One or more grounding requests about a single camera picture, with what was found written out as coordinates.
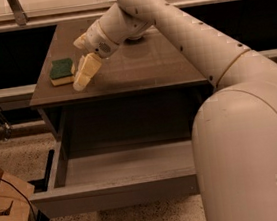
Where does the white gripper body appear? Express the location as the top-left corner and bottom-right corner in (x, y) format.
(85, 20), (119, 59)

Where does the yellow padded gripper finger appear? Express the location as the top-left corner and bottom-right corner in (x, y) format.
(73, 53), (102, 92)
(73, 33), (88, 50)

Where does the green and yellow sponge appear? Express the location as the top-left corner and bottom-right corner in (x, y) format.
(49, 58), (75, 87)

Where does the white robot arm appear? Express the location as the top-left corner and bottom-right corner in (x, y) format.
(74, 0), (277, 221)

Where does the grey drawer cabinet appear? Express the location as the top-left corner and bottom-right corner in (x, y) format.
(30, 20), (208, 133)

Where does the open grey top drawer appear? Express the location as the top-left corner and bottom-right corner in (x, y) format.
(19, 89), (204, 221)

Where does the white ceramic bowl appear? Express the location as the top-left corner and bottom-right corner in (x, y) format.
(127, 35), (144, 41)

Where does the metal window post left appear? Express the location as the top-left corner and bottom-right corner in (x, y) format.
(7, 0), (29, 26)

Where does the black cable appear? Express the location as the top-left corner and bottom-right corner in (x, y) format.
(0, 159), (48, 221)

